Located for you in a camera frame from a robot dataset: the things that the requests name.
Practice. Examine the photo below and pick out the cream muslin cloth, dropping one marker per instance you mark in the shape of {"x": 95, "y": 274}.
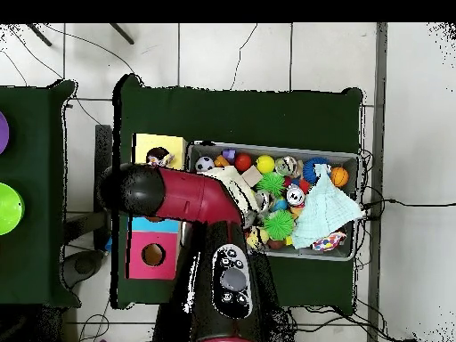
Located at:
{"x": 231, "y": 180}

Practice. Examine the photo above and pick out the green bowl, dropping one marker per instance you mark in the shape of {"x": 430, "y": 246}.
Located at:
{"x": 9, "y": 210}

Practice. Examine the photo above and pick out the yellow ball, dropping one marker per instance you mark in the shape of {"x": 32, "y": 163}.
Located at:
{"x": 265, "y": 164}

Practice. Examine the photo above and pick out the purple plastic block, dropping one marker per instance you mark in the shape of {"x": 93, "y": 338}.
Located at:
{"x": 229, "y": 154}

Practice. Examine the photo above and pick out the dark green table cloth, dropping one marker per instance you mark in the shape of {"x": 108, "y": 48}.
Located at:
{"x": 32, "y": 178}
{"x": 231, "y": 114}

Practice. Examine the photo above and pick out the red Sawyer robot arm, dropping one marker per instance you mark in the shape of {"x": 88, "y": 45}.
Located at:
{"x": 192, "y": 199}

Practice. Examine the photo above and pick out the wooden cube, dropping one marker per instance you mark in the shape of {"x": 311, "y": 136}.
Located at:
{"x": 252, "y": 176}

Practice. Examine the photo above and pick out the black and white soccer ball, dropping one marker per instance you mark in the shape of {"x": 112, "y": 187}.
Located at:
{"x": 204, "y": 164}

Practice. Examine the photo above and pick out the purple bowl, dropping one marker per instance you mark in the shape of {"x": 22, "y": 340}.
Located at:
{"x": 3, "y": 133}

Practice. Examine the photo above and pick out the shallow mesh bin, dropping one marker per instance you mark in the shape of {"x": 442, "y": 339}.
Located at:
{"x": 313, "y": 253}

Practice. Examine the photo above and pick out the red ball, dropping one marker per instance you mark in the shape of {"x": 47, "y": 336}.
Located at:
{"x": 243, "y": 162}

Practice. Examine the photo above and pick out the mint muslin cloth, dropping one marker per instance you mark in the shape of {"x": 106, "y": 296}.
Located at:
{"x": 324, "y": 213}

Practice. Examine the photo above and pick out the orange basketball toy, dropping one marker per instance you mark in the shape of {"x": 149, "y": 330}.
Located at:
{"x": 339, "y": 176}

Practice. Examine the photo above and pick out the wooden box with three holes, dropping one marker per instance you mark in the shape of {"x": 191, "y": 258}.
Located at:
{"x": 153, "y": 270}

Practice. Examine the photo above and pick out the black stand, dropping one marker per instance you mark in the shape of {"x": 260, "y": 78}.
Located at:
{"x": 103, "y": 149}

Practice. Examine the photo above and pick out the green spiky rubber ball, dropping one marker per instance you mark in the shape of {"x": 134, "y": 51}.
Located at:
{"x": 279, "y": 224}
{"x": 270, "y": 183}

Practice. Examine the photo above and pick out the black tripod leg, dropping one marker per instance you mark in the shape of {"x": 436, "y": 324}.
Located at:
{"x": 39, "y": 35}
{"x": 122, "y": 34}

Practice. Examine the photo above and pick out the multicoloured patterned cloth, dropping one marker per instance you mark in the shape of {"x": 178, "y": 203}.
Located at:
{"x": 160, "y": 159}
{"x": 329, "y": 241}

